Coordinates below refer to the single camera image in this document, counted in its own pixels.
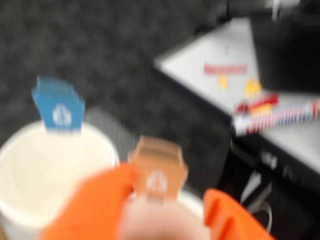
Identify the small yellow sticker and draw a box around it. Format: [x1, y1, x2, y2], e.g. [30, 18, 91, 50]
[244, 78, 262, 97]
[217, 74, 230, 90]

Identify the red marker pen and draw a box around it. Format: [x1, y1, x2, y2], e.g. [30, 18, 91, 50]
[236, 93, 280, 113]

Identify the blue recycling bin tag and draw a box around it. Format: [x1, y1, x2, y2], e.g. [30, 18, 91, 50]
[31, 76, 85, 133]

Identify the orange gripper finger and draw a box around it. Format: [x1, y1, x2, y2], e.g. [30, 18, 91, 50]
[37, 164, 140, 240]
[202, 188, 276, 240]

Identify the black box device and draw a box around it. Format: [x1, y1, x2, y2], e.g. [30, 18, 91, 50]
[249, 0, 320, 93]

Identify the paper cup with blue tag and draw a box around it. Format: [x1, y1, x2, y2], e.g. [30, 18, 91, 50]
[0, 119, 120, 230]

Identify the paper cup with orange tag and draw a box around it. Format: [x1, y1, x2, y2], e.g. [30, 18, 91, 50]
[119, 189, 208, 240]

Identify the red printed label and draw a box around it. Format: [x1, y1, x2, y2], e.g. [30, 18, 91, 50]
[203, 63, 248, 75]

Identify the white side table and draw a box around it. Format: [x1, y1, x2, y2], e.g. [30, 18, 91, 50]
[153, 17, 320, 181]

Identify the orange recycling bin tag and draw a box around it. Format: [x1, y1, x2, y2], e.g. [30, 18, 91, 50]
[127, 136, 189, 203]

